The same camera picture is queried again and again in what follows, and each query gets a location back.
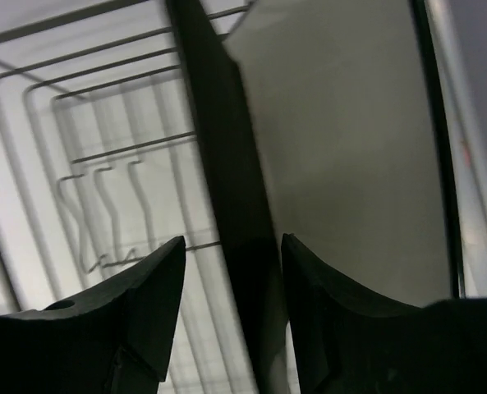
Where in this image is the white round plate black rim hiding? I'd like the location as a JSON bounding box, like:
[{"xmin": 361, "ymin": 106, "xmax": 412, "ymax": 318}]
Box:
[{"xmin": 222, "ymin": 0, "xmax": 468, "ymax": 309}]

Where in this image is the grey wire dish rack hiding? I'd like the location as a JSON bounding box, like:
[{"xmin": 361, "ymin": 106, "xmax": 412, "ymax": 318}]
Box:
[{"xmin": 0, "ymin": 1, "xmax": 255, "ymax": 393}]

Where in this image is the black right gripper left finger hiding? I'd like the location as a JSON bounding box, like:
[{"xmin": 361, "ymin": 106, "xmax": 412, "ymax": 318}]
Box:
[{"xmin": 41, "ymin": 236, "xmax": 186, "ymax": 381}]

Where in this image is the teal green square plate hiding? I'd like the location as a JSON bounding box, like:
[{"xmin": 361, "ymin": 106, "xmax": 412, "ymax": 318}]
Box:
[{"xmin": 165, "ymin": 1, "xmax": 290, "ymax": 393}]

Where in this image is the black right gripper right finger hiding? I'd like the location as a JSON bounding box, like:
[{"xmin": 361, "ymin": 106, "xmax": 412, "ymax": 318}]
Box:
[{"xmin": 281, "ymin": 234, "xmax": 428, "ymax": 393}]

